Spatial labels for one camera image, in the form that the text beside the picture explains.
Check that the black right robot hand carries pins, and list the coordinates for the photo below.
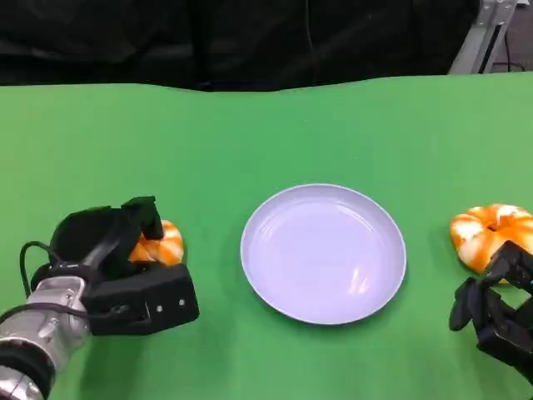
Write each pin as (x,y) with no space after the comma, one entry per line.
(504,316)

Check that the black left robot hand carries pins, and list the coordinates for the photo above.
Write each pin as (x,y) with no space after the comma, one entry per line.
(89,233)

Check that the orange and white bread roll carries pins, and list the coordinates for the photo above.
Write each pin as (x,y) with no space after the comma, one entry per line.
(470,233)
(168,246)

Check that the green tablecloth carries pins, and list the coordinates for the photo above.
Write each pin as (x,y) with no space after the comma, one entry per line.
(208,146)

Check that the lilac plate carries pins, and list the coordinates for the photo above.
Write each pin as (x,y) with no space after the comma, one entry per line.
(322,254)

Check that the black backdrop curtain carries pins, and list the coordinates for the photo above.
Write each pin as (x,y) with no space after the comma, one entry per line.
(125,41)

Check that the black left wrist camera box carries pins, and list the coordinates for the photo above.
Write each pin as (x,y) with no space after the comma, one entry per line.
(166,296)

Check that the grey metal frame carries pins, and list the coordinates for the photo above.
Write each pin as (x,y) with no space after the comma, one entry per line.
(472,46)

